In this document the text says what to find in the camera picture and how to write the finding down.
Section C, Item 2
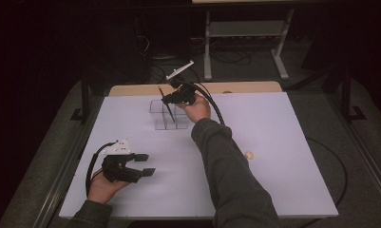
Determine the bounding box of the white table board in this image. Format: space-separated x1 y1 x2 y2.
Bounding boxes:
58 91 339 220

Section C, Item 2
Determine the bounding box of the thin black makeup pencil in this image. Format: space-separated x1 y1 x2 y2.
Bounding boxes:
158 85 177 124

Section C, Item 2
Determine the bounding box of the person's left hand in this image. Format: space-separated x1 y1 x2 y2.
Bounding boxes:
86 169 130 205

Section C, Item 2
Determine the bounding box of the wooden table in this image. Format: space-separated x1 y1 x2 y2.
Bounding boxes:
108 81 283 97

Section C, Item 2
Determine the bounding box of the clear plastic organizer box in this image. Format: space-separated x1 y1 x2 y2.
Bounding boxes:
148 98 190 131

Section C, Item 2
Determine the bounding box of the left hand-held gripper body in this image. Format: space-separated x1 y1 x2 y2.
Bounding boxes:
101 138 143 184

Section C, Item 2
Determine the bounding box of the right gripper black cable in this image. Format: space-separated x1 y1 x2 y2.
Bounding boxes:
178 81 351 208

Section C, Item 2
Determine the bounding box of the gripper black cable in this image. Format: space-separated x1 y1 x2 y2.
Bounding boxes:
178 81 351 208
85 142 116 198

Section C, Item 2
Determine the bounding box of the metal frame rail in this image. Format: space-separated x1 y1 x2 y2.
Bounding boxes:
32 94 104 228
324 94 381 203

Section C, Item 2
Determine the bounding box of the person's right hand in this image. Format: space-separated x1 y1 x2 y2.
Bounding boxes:
175 94 212 124

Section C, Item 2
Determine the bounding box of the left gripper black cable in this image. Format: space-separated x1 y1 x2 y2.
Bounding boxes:
85 142 116 198

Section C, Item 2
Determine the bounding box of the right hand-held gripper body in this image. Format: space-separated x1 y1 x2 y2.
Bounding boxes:
165 60 199 106

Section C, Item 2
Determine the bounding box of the black metal stand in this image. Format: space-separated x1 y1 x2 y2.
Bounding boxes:
69 72 92 124
339 65 368 123

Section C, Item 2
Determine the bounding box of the white metal desk frame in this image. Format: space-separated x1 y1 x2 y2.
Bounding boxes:
191 0 295 82

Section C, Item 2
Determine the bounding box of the black floor cable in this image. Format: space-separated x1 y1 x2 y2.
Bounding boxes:
149 63 201 84

